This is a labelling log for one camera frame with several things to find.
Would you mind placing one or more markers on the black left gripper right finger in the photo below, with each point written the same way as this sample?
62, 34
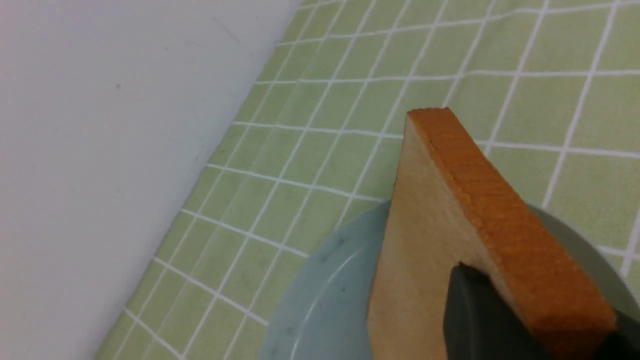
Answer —
624, 343

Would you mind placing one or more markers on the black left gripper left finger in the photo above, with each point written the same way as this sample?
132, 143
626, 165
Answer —
479, 325

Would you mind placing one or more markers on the toast slice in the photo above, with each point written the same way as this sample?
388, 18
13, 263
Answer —
450, 205

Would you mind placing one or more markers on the light blue plate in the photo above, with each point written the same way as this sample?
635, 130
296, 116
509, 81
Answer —
322, 315

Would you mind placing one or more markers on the green checkered tablecloth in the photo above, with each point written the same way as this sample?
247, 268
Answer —
386, 142

